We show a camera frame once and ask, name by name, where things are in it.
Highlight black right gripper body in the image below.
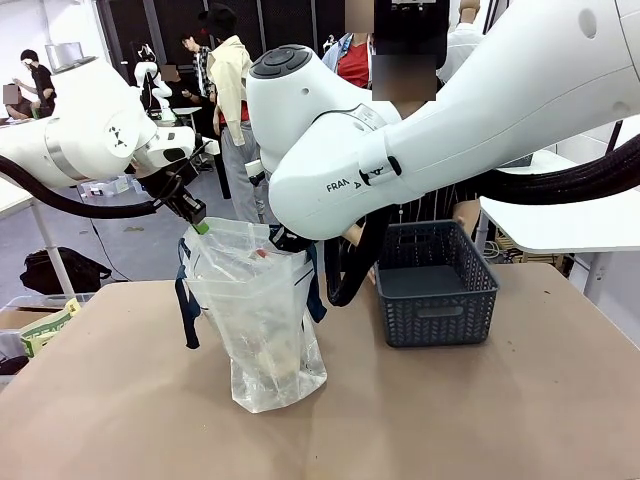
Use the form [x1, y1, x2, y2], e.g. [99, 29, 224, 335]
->
[268, 224, 312, 254]

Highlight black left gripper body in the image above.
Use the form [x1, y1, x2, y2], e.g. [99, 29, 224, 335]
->
[133, 164, 207, 225]

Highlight clear shopping bag navy handles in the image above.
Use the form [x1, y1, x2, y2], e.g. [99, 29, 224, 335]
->
[174, 215, 329, 414]

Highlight dark blue plastic basket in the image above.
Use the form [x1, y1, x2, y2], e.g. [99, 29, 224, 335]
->
[374, 219, 501, 349]

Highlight black bag on floor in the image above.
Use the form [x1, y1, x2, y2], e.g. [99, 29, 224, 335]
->
[19, 246, 112, 296]

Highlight person's left hand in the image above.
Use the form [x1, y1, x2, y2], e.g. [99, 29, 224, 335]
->
[452, 199, 482, 241]

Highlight clear plastic storage box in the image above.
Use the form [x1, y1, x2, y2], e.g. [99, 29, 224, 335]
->
[79, 175, 144, 200]

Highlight seated person with blurred face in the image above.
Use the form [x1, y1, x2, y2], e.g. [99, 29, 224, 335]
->
[160, 63, 204, 117]

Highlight person in cream jacket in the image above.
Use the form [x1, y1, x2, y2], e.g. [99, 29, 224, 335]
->
[197, 2, 266, 225]

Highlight person in plaid shirt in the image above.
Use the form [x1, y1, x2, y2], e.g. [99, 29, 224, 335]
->
[180, 32, 212, 96]

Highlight white round-leg table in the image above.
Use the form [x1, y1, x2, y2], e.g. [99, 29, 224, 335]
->
[0, 177, 76, 301]

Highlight person in black t-shirt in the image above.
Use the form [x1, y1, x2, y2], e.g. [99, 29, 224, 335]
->
[13, 48, 57, 120]

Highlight green printed cardboard box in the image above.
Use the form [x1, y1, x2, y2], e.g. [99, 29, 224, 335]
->
[18, 298, 81, 358]

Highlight person in red shirt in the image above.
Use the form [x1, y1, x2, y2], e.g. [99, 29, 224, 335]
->
[322, 0, 375, 90]

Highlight brown cardboard box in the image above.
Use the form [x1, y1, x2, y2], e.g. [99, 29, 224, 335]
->
[0, 307, 64, 332]

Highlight wooden crate under table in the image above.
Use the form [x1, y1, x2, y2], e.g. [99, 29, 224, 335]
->
[494, 234, 569, 266]

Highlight person in white shirt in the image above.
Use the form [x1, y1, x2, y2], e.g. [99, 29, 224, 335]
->
[437, 0, 485, 84]

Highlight white side table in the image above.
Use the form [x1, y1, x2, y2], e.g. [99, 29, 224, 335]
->
[477, 149, 640, 301]

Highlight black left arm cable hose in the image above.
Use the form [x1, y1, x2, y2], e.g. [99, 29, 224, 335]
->
[0, 153, 164, 220]

